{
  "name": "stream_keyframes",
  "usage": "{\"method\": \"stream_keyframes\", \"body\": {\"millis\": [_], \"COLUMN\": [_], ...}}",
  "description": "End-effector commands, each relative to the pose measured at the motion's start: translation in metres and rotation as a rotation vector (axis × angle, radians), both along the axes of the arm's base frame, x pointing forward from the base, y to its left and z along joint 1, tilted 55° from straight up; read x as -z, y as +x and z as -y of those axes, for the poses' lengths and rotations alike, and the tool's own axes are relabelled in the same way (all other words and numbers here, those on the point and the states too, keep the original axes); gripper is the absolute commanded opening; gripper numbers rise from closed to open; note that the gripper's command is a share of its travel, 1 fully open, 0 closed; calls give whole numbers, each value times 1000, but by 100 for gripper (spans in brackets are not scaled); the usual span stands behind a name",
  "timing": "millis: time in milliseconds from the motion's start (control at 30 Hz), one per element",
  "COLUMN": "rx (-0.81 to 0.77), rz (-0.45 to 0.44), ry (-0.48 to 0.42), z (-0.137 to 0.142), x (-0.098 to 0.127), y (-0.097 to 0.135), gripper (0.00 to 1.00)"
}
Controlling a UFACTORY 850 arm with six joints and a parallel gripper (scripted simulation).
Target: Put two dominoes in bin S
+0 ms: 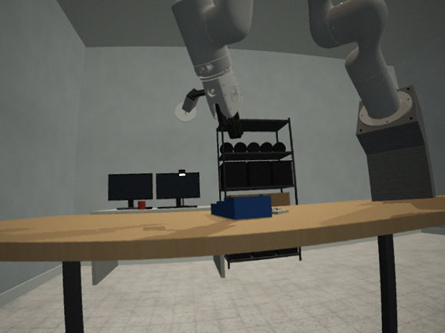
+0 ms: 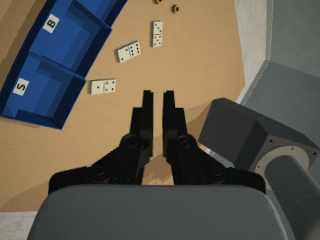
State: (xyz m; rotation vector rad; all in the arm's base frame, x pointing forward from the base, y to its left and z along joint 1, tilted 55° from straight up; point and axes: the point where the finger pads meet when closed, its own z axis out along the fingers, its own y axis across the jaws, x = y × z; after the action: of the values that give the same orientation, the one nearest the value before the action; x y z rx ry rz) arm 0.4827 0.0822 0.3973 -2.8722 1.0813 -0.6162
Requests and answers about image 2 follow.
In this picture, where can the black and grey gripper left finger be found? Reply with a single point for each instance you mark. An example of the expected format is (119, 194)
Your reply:
(121, 165)

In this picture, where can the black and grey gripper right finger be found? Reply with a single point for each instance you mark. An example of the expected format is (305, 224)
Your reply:
(195, 166)

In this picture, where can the blue rack of three bins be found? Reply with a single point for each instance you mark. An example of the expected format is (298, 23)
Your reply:
(51, 93)

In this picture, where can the white domino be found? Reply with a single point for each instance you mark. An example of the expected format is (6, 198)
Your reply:
(102, 86)
(128, 51)
(156, 33)

